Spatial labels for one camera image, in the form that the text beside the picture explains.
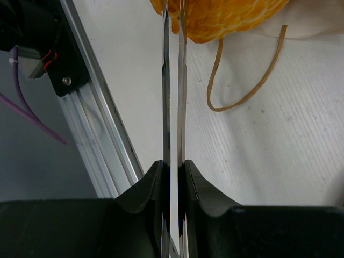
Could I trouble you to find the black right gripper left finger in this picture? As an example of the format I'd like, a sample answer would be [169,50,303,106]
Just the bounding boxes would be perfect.
[1,160,170,257]

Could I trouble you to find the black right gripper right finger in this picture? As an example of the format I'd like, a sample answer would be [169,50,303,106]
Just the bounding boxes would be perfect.
[178,160,343,257]

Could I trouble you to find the white paper bag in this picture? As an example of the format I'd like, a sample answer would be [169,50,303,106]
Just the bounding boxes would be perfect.
[206,0,344,112]

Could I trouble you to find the metal tongs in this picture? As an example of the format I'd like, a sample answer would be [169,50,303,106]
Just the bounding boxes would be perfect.
[159,1,189,257]

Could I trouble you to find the fake orange ring donut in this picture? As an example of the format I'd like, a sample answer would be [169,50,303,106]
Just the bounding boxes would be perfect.
[167,0,288,44]

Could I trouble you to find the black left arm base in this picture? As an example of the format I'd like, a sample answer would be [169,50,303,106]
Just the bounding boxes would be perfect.
[1,1,89,97]

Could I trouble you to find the aluminium mounting rail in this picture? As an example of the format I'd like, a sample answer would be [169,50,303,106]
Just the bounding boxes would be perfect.
[59,1,144,198]

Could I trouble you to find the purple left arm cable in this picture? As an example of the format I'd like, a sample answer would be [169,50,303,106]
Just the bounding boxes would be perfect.
[0,48,69,145]

